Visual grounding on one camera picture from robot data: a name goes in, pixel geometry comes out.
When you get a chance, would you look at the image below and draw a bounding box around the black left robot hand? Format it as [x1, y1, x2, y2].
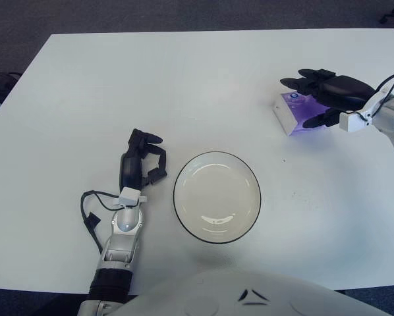
[119, 128, 169, 192]

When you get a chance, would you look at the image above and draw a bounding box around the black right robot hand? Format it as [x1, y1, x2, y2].
[279, 68, 376, 130]

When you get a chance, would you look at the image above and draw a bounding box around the purple tissue paper pack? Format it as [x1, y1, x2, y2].
[271, 92, 330, 137]

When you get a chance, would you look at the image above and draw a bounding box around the white plate black rim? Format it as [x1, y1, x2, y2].
[173, 151, 262, 245]

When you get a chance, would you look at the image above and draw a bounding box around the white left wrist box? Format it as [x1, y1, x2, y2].
[119, 186, 142, 207]

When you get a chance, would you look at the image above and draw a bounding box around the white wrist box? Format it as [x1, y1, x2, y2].
[339, 95, 384, 133]
[119, 186, 142, 207]

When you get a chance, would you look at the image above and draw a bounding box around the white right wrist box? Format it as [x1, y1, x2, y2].
[339, 95, 384, 133]

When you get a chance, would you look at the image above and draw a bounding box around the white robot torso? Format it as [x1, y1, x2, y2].
[117, 268, 394, 316]

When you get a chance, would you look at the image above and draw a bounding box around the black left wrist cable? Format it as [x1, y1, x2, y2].
[80, 190, 122, 254]

